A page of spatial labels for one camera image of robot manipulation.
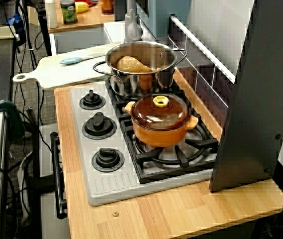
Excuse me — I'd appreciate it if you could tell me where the stainless steel pot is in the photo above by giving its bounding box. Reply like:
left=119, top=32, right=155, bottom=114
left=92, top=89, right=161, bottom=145
left=93, top=41, right=188, bottom=100

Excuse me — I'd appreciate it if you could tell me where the orange toy casserole pot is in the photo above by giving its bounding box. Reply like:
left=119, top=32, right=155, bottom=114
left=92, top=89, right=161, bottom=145
left=124, top=101, right=199, bottom=148

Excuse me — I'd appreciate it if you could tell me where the black burner grate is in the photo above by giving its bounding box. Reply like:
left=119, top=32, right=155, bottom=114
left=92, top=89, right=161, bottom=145
left=120, top=117, right=219, bottom=185
left=105, top=74, right=186, bottom=120

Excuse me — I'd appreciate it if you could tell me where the brown lid with yellow knob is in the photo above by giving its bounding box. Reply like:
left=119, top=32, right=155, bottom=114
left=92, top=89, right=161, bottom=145
left=130, top=94, right=191, bottom=131

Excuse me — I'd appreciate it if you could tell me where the black stove knob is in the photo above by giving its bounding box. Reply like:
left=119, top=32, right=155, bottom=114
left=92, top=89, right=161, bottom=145
left=82, top=112, right=117, bottom=140
left=79, top=90, right=106, bottom=111
left=92, top=148, right=125, bottom=173

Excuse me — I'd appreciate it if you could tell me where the bread loaf in pot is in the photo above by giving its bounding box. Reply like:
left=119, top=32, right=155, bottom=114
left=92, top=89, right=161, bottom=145
left=116, top=56, right=162, bottom=74

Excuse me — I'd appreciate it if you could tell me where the grey toy stove top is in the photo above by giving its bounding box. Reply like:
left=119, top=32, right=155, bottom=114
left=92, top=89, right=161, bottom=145
left=69, top=83, right=214, bottom=207

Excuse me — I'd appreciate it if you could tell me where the dark tile backsplash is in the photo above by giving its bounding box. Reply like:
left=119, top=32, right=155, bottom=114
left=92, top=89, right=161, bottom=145
left=167, top=14, right=236, bottom=122

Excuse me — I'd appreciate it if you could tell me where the grey toy faucet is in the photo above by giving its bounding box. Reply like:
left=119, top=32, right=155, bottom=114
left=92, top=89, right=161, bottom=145
left=123, top=0, right=143, bottom=43

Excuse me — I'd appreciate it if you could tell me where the light wooden cutting board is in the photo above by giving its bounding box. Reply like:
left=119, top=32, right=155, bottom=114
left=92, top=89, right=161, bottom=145
left=12, top=43, right=122, bottom=90

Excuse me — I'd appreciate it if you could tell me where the dark grey hood side panel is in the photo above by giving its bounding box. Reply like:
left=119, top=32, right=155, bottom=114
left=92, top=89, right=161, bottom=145
left=209, top=0, right=283, bottom=193

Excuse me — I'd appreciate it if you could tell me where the wooden background table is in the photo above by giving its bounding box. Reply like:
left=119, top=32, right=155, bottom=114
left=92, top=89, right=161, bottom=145
left=45, top=0, right=114, bottom=34

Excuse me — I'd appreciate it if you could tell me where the amber jar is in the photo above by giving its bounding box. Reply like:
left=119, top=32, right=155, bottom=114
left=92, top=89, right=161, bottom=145
left=100, top=0, right=114, bottom=15

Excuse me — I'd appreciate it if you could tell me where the green clamp tool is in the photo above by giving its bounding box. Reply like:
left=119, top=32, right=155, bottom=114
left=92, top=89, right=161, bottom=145
left=0, top=100, right=25, bottom=141

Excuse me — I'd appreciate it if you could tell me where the yellow squeeze bottle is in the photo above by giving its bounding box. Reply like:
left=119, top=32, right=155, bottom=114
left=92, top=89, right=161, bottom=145
left=74, top=1, right=90, bottom=14

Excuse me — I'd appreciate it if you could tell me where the red bowl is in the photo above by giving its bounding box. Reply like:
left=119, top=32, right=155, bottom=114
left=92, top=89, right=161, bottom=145
left=74, top=0, right=99, bottom=6

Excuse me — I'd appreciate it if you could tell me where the green labelled can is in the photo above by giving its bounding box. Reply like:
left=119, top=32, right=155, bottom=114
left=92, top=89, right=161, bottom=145
left=60, top=0, right=78, bottom=25

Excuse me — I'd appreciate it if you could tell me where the black stand pole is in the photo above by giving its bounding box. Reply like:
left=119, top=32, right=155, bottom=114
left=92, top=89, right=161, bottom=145
left=35, top=0, right=52, bottom=57

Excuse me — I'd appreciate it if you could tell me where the white toy kitchen cabinet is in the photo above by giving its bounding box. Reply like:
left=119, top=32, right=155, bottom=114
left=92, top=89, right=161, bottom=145
left=39, top=124, right=70, bottom=239

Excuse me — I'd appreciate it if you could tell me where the white power strip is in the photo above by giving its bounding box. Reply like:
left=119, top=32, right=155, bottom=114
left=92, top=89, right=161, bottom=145
left=16, top=151, right=32, bottom=227

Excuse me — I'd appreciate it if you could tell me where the white plastic bottle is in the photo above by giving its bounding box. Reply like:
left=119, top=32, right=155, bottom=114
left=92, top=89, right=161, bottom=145
left=44, top=0, right=58, bottom=29

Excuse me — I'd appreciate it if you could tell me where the blue clamp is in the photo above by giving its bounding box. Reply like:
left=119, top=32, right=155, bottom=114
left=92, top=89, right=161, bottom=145
left=6, top=12, right=25, bottom=34

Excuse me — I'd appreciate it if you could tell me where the toy knife with blue handle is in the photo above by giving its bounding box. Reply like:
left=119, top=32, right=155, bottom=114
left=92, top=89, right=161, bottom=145
left=59, top=52, right=106, bottom=66

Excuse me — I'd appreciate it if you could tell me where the black oven door handle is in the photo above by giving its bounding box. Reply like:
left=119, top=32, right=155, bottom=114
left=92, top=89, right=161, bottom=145
left=50, top=131, right=68, bottom=220

